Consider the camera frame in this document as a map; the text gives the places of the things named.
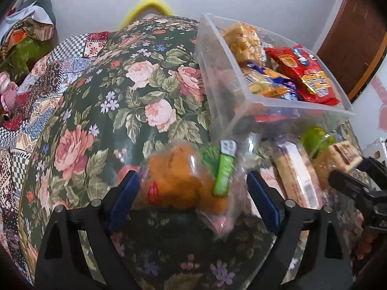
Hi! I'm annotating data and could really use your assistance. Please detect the yellow foam tube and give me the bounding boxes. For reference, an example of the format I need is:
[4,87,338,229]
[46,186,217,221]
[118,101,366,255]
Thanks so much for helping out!
[119,0,176,29]

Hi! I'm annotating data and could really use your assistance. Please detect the brown patterned cloth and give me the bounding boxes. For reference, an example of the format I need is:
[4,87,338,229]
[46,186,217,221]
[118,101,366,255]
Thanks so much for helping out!
[0,18,55,58]

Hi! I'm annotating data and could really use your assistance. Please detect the dark floral blanket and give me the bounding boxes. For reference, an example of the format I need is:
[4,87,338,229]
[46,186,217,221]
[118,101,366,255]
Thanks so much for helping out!
[17,16,368,290]

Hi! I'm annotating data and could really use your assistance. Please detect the clear bag of orange fried snacks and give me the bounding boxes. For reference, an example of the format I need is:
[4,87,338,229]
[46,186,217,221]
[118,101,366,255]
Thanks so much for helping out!
[136,139,253,240]

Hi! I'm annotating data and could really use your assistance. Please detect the clear rice cake packet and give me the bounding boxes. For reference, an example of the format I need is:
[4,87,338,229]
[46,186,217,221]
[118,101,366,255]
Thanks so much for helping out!
[222,22,267,65]

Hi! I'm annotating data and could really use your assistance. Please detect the red snack bag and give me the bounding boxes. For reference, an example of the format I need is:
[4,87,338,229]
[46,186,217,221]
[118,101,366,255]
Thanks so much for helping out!
[264,45,341,106]

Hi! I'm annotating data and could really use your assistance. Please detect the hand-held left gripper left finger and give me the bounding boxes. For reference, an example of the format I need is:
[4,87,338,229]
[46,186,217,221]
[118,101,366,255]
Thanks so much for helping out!
[35,170,142,290]

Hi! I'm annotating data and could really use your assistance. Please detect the white sliding wardrobe door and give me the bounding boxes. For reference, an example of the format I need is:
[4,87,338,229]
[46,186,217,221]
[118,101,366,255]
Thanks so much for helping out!
[351,72,387,158]

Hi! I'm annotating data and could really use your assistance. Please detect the blue chips bag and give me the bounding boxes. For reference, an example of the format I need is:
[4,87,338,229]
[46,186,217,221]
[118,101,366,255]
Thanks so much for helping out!
[243,63,298,101]

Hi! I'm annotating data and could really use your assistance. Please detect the patchwork quilt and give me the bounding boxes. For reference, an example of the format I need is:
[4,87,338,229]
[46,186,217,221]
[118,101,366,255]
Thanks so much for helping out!
[0,30,110,281]

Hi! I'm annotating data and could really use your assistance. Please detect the clear snack bag green seal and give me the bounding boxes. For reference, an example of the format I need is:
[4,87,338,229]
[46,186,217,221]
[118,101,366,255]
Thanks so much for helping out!
[301,126,363,185]

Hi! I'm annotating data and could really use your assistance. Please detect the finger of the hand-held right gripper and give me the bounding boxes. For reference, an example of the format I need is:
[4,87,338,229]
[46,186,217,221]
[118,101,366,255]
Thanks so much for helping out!
[328,169,381,206]
[358,155,387,177]

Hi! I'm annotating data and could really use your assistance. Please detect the green cloth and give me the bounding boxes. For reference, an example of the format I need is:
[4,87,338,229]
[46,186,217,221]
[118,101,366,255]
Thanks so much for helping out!
[14,36,55,68]

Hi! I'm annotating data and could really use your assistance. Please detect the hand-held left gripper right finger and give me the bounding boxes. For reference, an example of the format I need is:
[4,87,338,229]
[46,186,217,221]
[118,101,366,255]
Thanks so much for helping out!
[246,171,354,290]

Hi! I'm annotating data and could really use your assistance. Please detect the pink bunny toy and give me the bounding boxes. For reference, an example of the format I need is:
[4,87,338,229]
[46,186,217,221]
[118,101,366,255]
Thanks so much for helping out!
[0,71,19,113]

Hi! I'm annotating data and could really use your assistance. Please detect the white and pink wafer packet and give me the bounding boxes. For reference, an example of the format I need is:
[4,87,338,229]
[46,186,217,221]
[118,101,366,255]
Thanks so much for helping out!
[270,143,323,210]

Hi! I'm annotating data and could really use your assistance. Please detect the brown wooden door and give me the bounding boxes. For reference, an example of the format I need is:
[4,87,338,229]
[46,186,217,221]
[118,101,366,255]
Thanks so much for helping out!
[316,0,387,101]

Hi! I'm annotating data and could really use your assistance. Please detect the clear plastic storage bin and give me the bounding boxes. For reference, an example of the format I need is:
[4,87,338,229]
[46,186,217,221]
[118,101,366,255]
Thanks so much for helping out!
[193,13,355,149]

